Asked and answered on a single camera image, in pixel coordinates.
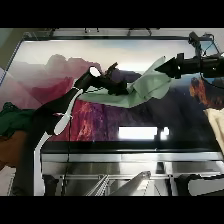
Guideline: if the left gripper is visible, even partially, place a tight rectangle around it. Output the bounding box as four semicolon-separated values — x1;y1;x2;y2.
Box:
99;73;130;98

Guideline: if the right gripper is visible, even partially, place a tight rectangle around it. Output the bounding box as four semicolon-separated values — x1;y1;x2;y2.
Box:
175;52;203;80

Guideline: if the light green garment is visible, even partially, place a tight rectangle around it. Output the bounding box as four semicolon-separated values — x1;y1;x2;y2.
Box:
79;55;173;110

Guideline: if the cream garment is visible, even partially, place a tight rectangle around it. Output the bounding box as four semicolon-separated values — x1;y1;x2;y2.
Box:
203;107;224;155

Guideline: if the dark green garment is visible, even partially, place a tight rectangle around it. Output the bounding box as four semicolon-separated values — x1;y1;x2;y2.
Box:
0;101;37;138

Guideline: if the brown garment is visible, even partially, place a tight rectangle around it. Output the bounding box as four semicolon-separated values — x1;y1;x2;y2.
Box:
0;129;28;172

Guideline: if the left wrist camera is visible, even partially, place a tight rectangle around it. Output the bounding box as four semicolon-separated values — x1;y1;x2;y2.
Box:
103;61;120;77

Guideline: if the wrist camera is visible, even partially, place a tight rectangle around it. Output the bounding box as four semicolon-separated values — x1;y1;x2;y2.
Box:
103;61;120;77
187;31;202;58

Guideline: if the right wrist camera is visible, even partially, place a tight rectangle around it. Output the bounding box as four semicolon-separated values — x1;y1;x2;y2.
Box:
187;31;202;58

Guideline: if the silver frame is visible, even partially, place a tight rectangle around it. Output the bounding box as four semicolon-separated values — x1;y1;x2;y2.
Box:
0;151;224;197

